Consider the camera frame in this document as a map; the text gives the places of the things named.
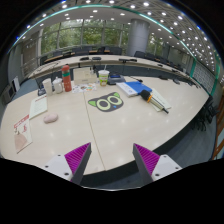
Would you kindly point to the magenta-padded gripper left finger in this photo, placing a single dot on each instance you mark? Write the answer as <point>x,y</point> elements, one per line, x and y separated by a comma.
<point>56,165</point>

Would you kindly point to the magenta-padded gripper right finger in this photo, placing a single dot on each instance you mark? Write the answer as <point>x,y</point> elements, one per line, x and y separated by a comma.
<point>165,165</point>

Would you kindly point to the pink computer mouse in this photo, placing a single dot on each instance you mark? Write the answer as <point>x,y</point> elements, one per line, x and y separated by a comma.
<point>50,117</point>

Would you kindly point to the cat-shaped grey green mouse pad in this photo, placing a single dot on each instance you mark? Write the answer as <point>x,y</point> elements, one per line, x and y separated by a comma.
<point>106,101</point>

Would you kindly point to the red and white brochure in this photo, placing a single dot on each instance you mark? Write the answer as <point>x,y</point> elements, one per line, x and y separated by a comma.
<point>21,133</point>

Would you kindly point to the white printed paper sheet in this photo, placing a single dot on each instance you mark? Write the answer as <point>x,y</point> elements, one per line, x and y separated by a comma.
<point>38,106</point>

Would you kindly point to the black office chairs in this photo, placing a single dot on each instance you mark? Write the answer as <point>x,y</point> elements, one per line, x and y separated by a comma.
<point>115,50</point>
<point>203,115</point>

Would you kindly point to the pale green paper sheet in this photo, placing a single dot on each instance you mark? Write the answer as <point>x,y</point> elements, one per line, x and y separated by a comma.
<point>163,100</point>

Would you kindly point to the black handheld microphone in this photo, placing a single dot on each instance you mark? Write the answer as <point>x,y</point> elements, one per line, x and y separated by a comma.
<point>146,96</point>

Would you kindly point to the white lidded mug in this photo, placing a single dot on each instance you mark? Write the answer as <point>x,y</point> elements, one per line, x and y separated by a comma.
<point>57,86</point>

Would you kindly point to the colourful sticker sheet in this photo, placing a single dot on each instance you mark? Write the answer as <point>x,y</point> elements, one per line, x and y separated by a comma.
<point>83,88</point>

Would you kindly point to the blue and white book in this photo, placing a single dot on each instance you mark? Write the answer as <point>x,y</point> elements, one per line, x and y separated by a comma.
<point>135,88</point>

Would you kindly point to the red drink bottle green band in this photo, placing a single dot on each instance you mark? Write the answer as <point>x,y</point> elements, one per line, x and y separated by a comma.
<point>66,80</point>

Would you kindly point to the white standing panel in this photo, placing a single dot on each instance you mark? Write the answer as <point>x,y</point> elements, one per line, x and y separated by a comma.
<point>15,83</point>

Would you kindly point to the beige cardboard tray box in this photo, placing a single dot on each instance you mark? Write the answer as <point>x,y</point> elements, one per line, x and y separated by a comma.
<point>84,76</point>

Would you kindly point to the printed paper cup with straw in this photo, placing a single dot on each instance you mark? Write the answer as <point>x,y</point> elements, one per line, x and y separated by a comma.
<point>103,78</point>

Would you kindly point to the long curved conference desk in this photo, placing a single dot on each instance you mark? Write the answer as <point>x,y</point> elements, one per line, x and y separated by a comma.
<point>110,60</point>

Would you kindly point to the round ceiling lights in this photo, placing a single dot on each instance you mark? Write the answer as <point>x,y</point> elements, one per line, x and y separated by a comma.
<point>163,14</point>

